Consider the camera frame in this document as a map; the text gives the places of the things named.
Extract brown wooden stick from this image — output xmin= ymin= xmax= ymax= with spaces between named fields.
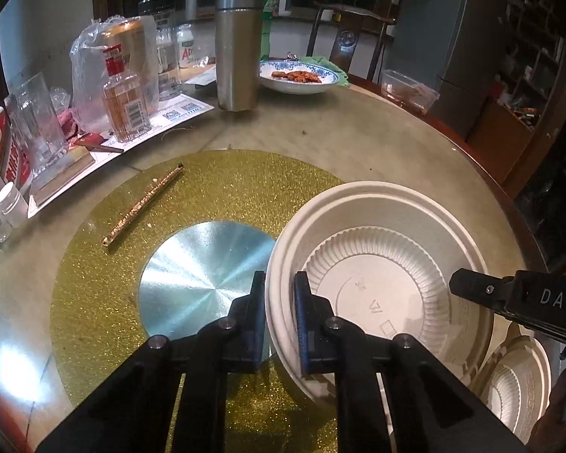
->
xmin=73 ymin=139 xmax=125 ymax=154

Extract small white-capped bottle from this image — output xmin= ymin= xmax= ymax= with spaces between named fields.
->
xmin=0 ymin=180 xmax=29 ymax=230

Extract gold glitter round mat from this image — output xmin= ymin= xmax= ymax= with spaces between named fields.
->
xmin=49 ymin=149 xmax=359 ymax=453

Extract large printed paper sheet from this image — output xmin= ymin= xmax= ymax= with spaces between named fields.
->
xmin=26 ymin=97 xmax=216 ymax=220

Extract blue patterned plate with food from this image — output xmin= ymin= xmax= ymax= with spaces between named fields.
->
xmin=258 ymin=59 xmax=341 ymax=96

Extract small white paper sheet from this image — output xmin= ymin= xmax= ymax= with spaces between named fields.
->
xmin=184 ymin=66 xmax=218 ymax=88

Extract wooden chair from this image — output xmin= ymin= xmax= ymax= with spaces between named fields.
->
xmin=306 ymin=1 xmax=397 ymax=83

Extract pink snack packet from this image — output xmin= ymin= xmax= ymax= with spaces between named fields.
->
xmin=52 ymin=87 xmax=83 ymax=137

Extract plastic-wrapped gold can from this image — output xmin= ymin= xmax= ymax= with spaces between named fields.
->
xmin=71 ymin=15 xmax=160 ymax=133

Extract glass jar with black lid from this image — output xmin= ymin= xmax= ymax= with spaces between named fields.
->
xmin=138 ymin=0 xmax=182 ymax=97

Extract gold decorated stick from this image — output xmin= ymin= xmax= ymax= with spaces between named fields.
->
xmin=101 ymin=163 xmax=186 ymax=247

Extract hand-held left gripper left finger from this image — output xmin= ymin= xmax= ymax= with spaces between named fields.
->
xmin=35 ymin=270 xmax=269 ymax=453

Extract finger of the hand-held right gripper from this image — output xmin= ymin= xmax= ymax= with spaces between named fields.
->
xmin=449 ymin=268 xmax=520 ymax=314

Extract medium beige ribbed bowl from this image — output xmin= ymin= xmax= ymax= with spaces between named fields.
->
xmin=472 ymin=325 xmax=552 ymax=439

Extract wooden shelf unit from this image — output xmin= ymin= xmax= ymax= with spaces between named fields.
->
xmin=467 ymin=0 xmax=566 ymax=152

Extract glass liquor bottle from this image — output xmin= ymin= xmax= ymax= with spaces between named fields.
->
xmin=103 ymin=45 xmax=152 ymax=145

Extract silver round turntable disc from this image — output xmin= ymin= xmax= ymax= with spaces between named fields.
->
xmin=138 ymin=219 xmax=278 ymax=364

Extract small white label bottle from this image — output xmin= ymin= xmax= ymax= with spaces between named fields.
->
xmin=175 ymin=23 xmax=196 ymax=71

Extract stainless steel thermos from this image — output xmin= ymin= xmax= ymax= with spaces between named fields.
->
xmin=214 ymin=0 xmax=260 ymax=113

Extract clear glass mug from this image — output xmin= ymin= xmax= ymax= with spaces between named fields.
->
xmin=4 ymin=72 xmax=71 ymax=180

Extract clear plastic food container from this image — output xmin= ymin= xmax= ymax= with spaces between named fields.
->
xmin=381 ymin=69 xmax=440 ymax=114

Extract green plastic bottle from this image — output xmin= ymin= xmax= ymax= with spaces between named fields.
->
xmin=251 ymin=0 xmax=275 ymax=62

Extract grey refrigerator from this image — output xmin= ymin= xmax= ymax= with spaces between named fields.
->
xmin=391 ymin=0 xmax=520 ymax=140

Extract large beige ribbed bowl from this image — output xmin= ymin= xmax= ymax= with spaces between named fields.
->
xmin=265 ymin=180 xmax=496 ymax=413

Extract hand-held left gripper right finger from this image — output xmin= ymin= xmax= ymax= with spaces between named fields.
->
xmin=293 ymin=271 xmax=531 ymax=453

